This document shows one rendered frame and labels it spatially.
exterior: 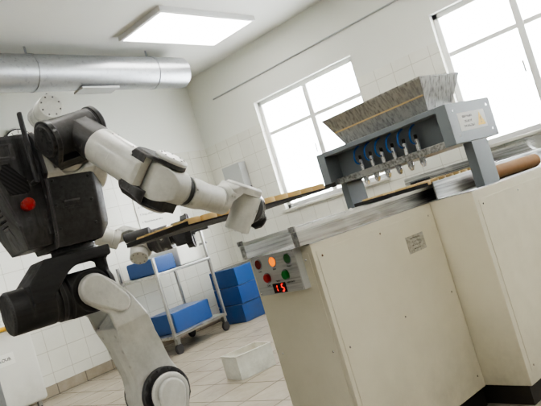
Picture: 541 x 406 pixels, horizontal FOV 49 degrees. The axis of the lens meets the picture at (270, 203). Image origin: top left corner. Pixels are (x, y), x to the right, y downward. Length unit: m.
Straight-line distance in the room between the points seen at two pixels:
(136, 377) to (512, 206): 1.60
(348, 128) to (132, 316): 1.44
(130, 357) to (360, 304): 0.79
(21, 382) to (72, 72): 2.61
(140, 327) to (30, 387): 3.59
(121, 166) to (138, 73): 4.66
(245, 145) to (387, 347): 5.29
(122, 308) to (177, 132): 5.92
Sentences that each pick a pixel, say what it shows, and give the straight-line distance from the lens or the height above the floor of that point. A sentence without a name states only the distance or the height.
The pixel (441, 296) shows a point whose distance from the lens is 2.40.
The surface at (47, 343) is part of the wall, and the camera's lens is 6.06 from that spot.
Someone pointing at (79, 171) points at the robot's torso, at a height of 1.21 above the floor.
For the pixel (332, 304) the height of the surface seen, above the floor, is 0.63.
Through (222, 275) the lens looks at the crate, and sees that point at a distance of 6.61.
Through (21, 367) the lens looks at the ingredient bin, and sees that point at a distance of 5.22.
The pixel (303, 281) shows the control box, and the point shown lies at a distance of 1.96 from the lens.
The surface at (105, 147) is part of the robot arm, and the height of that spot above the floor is 1.21.
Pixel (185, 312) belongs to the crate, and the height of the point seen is 0.34.
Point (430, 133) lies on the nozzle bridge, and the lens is 2.50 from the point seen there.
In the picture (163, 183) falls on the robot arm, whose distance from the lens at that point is 1.35.
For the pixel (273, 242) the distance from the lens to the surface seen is 2.22.
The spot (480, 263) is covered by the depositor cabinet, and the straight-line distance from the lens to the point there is 2.40.
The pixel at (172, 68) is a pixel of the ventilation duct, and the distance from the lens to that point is 6.30.
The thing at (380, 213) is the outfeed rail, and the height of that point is 0.86.
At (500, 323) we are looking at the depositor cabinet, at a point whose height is 0.33.
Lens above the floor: 0.94
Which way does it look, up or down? 2 degrees up
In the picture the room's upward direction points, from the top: 17 degrees counter-clockwise
